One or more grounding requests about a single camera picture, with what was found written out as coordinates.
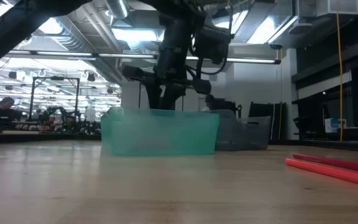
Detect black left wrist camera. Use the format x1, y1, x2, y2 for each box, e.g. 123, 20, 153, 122
193, 24, 233, 65

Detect grey translucent plastic bin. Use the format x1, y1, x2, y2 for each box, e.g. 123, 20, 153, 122
211, 108, 272, 152

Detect orange pencil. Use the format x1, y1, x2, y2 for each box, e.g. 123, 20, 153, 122
284, 157, 358, 190

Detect round silver ceiling duct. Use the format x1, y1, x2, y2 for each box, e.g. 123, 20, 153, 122
105, 0, 131, 20

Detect thin yellow cable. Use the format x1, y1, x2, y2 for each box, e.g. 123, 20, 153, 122
278, 48, 283, 140

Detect person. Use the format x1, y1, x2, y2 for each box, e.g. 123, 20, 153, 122
201, 94, 217, 112
0, 96, 22, 125

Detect long ceiling light strip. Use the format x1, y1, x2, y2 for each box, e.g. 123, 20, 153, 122
4, 49, 282, 65

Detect black upright panels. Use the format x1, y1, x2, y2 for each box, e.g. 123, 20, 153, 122
248, 101, 288, 141

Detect red pencil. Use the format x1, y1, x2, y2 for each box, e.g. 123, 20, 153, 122
292, 153, 358, 175

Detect white and blue box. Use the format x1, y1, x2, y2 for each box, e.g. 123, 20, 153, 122
324, 117, 348, 134

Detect wide black gantry frame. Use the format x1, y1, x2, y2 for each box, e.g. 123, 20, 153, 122
29, 76, 81, 123

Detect teal translucent plastic bin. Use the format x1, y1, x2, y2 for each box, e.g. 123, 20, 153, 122
100, 107, 220, 157

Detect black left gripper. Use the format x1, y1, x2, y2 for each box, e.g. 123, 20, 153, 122
122, 46, 213, 110

